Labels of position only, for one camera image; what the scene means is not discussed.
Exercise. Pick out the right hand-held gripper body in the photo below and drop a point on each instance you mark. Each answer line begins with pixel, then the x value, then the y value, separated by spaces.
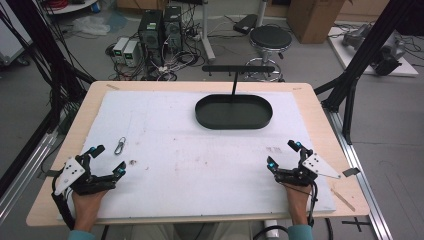
pixel 320 166

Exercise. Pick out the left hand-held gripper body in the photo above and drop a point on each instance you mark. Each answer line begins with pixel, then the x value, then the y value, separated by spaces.
pixel 81 181

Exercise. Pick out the silver paper clip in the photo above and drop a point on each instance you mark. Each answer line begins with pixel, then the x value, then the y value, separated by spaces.
pixel 120 146

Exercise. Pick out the black stand with oval tray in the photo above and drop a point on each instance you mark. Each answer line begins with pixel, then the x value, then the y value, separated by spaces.
pixel 233 113

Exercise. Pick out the person's left hand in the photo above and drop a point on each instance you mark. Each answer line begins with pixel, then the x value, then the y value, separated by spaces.
pixel 87 208

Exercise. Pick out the person's right hand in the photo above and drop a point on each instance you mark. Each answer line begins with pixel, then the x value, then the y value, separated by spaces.
pixel 299 203

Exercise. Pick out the small black tape piece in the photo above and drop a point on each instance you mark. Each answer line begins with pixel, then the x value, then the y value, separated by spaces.
pixel 351 172

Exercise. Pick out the thin wooden stick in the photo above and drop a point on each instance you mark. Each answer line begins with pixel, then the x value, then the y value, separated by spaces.
pixel 343 200

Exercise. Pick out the person's left teal sleeve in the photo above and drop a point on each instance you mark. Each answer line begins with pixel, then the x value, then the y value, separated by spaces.
pixel 81 235

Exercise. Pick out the person's teal sleeve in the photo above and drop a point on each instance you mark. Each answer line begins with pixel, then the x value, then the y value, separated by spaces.
pixel 300 233
pixel 81 235

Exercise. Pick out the black tape cross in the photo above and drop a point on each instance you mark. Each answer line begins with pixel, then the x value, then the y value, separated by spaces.
pixel 356 224

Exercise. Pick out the person's right teal sleeve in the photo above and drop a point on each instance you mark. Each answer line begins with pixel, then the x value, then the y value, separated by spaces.
pixel 300 233

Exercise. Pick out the white foam mat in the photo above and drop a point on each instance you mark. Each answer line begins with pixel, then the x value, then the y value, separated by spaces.
pixel 200 166

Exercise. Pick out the white floor board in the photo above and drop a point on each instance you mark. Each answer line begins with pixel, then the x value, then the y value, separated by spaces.
pixel 343 53

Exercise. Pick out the white power supply unit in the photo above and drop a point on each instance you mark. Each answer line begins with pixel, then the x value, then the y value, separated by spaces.
pixel 120 48
pixel 131 53

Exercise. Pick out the black round stool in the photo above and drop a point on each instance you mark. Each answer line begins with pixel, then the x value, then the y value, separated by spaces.
pixel 270 38

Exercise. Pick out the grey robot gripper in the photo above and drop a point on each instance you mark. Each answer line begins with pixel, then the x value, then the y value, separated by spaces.
pixel 355 36

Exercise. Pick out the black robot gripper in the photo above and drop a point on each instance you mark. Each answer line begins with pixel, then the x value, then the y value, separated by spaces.
pixel 388 61

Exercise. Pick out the white plastic bag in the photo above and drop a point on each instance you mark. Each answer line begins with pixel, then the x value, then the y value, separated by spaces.
pixel 90 25

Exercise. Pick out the brown cardboard box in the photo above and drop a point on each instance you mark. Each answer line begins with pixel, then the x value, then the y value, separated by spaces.
pixel 313 20

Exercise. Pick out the large black computer tower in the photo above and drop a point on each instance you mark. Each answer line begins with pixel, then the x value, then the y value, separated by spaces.
pixel 151 36

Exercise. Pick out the flat black device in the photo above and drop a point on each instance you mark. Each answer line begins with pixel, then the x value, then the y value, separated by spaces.
pixel 245 24

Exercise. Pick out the white desk leg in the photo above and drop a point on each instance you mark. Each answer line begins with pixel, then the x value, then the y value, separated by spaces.
pixel 207 33

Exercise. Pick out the slim black computer tower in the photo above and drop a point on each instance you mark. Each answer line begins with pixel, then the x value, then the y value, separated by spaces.
pixel 173 28

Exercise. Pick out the white round table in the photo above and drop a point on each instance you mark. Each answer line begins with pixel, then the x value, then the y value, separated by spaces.
pixel 73 6

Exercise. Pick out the aluminium rail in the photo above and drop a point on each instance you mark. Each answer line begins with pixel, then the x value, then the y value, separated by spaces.
pixel 23 170
pixel 363 186

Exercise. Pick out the white table leg post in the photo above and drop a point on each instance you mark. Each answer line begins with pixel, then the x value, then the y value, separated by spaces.
pixel 271 228

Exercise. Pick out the black frame strut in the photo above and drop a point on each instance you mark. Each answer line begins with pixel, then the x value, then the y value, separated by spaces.
pixel 363 56
pixel 43 50

